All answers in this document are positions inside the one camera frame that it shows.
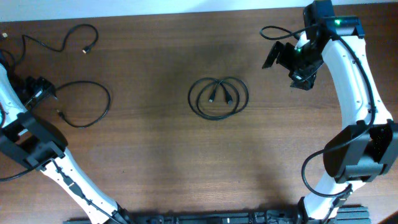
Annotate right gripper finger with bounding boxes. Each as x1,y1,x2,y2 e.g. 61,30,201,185
262,41,284,69
290,75,316,91

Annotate black cable with gold plug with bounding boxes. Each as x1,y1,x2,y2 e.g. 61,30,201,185
0,24,100,70

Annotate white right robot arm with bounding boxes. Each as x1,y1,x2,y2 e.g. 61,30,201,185
264,16,397,223

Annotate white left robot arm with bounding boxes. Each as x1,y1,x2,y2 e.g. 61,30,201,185
1,66,132,223

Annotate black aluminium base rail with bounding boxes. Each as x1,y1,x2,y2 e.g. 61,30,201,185
63,205,371,224

